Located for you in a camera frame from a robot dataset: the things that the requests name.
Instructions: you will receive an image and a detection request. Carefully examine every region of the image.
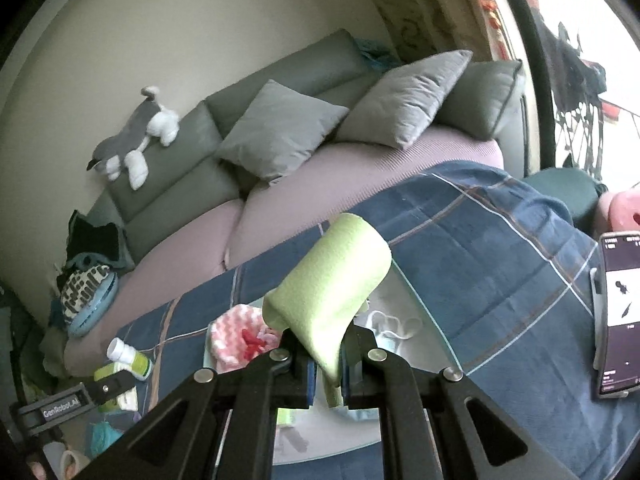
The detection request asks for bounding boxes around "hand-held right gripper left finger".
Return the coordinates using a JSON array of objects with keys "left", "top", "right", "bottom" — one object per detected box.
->
[{"left": 92, "top": 332, "right": 317, "bottom": 480}]

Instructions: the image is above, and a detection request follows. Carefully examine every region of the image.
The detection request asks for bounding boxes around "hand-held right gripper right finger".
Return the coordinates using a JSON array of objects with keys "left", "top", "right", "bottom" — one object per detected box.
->
[{"left": 341, "top": 326, "right": 581, "bottom": 480}]

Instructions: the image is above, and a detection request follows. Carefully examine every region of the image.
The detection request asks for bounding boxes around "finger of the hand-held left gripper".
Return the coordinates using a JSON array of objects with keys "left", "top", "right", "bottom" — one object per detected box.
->
[{"left": 89, "top": 378, "right": 137, "bottom": 406}]

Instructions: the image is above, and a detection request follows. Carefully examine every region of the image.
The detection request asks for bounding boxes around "green tissue packet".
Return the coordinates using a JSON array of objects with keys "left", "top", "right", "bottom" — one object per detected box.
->
[{"left": 92, "top": 360, "right": 139, "bottom": 412}]

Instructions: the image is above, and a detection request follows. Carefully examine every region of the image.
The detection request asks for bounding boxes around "light blue face mask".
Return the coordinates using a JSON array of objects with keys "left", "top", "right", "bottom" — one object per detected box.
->
[{"left": 359, "top": 309, "right": 422, "bottom": 357}]

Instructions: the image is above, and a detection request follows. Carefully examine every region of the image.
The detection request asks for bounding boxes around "white tray green rim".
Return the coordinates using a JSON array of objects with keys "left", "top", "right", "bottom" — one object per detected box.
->
[{"left": 202, "top": 260, "right": 466, "bottom": 466}]

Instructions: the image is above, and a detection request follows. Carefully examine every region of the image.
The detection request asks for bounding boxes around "light green cloth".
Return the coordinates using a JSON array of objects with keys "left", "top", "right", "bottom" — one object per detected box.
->
[{"left": 262, "top": 212, "right": 393, "bottom": 409}]

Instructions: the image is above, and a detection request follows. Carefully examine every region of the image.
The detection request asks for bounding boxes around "white pill bottle green label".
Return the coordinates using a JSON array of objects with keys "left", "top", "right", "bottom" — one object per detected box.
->
[{"left": 107, "top": 337, "right": 154, "bottom": 381}]

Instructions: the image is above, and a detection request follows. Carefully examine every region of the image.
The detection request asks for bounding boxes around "cream foam cylinder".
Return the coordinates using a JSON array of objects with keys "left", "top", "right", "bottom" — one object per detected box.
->
[{"left": 59, "top": 449, "right": 92, "bottom": 480}]

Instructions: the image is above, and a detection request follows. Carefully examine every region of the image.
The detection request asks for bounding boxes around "small red cloth item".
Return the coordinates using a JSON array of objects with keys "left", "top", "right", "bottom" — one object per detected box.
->
[{"left": 239, "top": 329, "right": 267, "bottom": 357}]

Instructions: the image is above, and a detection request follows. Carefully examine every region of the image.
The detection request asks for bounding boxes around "blue slipper black white pattern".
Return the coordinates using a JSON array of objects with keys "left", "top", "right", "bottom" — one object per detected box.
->
[{"left": 59, "top": 264, "right": 121, "bottom": 337}]

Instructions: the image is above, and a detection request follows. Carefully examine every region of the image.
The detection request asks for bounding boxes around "pink white fuzzy towel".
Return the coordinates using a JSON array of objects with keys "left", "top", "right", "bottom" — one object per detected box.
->
[{"left": 207, "top": 304, "right": 284, "bottom": 374}]

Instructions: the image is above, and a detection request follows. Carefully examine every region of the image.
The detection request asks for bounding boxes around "dark teal cloth pile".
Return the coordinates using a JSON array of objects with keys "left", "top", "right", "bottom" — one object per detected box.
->
[{"left": 64, "top": 209, "right": 132, "bottom": 273}]

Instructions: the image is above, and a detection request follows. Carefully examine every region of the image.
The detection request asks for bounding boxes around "blue plaid blanket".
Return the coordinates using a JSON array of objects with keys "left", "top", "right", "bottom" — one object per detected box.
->
[{"left": 115, "top": 160, "right": 640, "bottom": 480}]

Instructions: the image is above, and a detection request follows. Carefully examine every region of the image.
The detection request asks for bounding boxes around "grey sofa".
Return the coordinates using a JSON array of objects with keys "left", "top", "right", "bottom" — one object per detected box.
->
[{"left": 82, "top": 27, "right": 526, "bottom": 271}]

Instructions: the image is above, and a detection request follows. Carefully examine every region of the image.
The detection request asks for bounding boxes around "grey white husky plush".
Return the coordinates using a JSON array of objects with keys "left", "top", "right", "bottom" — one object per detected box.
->
[{"left": 85, "top": 86, "right": 181, "bottom": 191}]

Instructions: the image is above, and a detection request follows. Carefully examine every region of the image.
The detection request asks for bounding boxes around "grey pillow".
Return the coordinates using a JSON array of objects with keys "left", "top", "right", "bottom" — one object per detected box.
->
[
  {"left": 434, "top": 59, "right": 524, "bottom": 142},
  {"left": 332, "top": 49, "right": 474, "bottom": 150},
  {"left": 217, "top": 79, "right": 351, "bottom": 184}
]

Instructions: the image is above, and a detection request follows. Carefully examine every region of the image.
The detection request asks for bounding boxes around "smartphone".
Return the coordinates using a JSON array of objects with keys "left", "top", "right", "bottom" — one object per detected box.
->
[{"left": 592, "top": 230, "right": 640, "bottom": 401}]

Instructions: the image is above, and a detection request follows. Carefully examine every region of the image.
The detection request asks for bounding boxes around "dark green cushion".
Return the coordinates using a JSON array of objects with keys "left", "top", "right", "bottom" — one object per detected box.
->
[{"left": 524, "top": 167, "right": 610, "bottom": 232}]

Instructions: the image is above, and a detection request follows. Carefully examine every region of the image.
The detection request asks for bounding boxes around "clothes drying rack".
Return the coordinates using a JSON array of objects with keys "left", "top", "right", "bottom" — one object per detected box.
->
[{"left": 535, "top": 5, "right": 640, "bottom": 181}]

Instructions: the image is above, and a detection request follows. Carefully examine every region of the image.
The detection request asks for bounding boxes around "patterned curtain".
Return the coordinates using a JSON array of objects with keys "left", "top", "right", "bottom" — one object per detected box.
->
[{"left": 347, "top": 0, "right": 513, "bottom": 63}]

